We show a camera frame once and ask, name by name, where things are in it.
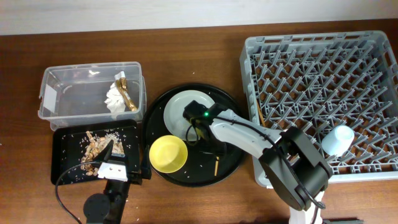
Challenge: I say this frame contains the peanut shells food scraps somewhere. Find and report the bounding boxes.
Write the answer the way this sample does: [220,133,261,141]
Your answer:
[62,130,131,184]

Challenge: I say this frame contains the grey round plate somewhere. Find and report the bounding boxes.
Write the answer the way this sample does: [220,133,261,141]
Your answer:
[164,90,215,141]

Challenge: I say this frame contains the yellow bowl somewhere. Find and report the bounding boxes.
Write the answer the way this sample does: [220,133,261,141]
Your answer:
[149,135,188,174]

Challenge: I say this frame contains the clear plastic storage bin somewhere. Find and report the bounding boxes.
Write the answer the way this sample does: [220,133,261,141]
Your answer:
[38,62,147,131]

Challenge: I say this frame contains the white napkin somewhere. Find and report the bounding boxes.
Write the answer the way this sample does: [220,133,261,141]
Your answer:
[104,71,127,113]

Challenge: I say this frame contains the black rectangular tray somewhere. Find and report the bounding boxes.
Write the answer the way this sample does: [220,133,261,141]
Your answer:
[50,118,141,186]

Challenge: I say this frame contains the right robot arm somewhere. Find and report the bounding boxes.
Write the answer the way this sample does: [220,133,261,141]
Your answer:
[183,101,333,223]

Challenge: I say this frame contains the round black serving tray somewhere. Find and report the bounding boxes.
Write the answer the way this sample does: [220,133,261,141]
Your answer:
[142,83,247,187]

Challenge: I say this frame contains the light blue plastic cup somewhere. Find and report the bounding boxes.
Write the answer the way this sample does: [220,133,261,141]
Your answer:
[321,125,354,157]

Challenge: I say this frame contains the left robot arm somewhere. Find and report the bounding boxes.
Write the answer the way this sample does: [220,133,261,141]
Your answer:
[83,141,152,223]

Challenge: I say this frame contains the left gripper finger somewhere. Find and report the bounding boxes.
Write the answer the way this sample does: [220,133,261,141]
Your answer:
[141,145,152,180]
[95,140,114,162]

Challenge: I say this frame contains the grey dishwasher rack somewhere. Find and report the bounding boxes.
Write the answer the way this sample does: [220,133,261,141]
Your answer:
[239,30,397,183]

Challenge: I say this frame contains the gold foil wrapper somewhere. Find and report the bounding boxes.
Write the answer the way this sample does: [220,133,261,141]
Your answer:
[116,77,137,111]

